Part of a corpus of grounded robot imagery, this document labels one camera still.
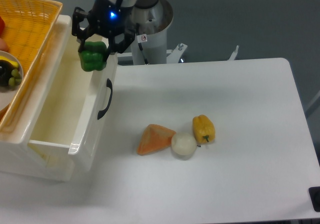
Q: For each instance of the green toy pepper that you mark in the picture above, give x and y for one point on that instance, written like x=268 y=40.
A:
x=92 y=57

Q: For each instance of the white metal bracket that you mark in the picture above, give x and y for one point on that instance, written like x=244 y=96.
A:
x=234 y=54

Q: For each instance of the white toy onion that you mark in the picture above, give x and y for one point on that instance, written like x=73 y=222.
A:
x=183 y=144

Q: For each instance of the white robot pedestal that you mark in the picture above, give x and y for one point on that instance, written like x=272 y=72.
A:
x=150 y=44

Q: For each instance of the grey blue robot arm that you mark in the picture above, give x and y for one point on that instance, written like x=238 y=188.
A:
x=126 y=3

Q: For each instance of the red toy fruit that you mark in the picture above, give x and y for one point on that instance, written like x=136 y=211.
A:
x=2 y=25

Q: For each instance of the peach toy fruit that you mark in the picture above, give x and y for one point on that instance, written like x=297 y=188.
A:
x=3 y=46

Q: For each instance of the white drawer cabinet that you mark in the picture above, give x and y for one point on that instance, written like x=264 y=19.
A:
x=19 y=154

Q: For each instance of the black drawer handle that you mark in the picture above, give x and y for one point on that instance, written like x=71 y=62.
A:
x=107 y=99

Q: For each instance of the black toy grapes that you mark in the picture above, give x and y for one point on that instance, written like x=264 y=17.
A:
x=5 y=72

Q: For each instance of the yellow toy pepper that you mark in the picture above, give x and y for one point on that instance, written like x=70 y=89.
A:
x=203 y=129

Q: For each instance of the green toy olives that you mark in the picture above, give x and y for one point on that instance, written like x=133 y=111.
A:
x=15 y=79

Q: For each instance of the yellow woven basket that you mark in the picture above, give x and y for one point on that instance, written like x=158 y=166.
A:
x=28 y=26

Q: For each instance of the black corner device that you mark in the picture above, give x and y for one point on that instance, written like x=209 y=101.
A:
x=314 y=193

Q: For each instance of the orange triangular toy sandwich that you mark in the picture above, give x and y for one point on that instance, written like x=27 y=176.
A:
x=155 y=138

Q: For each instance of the white plate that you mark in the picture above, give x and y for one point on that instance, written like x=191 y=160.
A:
x=8 y=93

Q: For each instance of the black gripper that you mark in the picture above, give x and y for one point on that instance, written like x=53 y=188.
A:
x=108 y=20

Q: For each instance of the yellow toy banana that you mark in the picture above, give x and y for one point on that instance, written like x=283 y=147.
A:
x=12 y=62

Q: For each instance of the white upper drawer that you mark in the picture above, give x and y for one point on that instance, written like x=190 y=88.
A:
x=68 y=118

